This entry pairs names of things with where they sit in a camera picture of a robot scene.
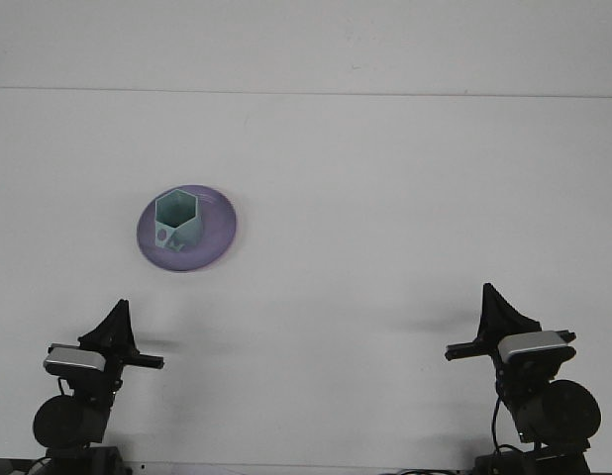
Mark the pale blue hexagonal cup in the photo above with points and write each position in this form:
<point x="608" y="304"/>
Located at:
<point x="179" y="210"/>

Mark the round purple plate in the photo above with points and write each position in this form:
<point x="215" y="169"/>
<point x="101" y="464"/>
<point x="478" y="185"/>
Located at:
<point x="214" y="232"/>

